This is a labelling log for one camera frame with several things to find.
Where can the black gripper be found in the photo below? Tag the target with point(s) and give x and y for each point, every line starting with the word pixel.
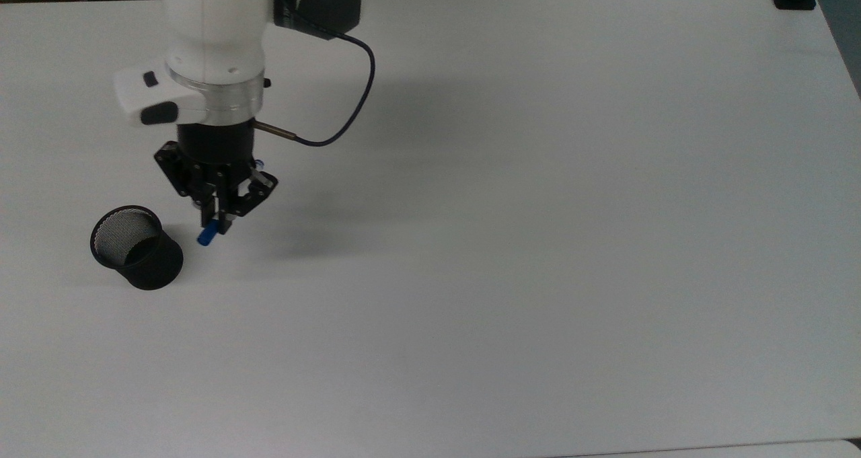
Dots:
pixel 215 145

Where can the blue capped white marker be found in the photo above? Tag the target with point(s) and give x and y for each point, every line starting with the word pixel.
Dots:
pixel 207 235

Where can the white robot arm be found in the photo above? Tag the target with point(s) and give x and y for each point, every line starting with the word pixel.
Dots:
pixel 212 34

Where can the black mesh pen cup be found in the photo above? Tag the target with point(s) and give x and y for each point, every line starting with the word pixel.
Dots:
pixel 144 253

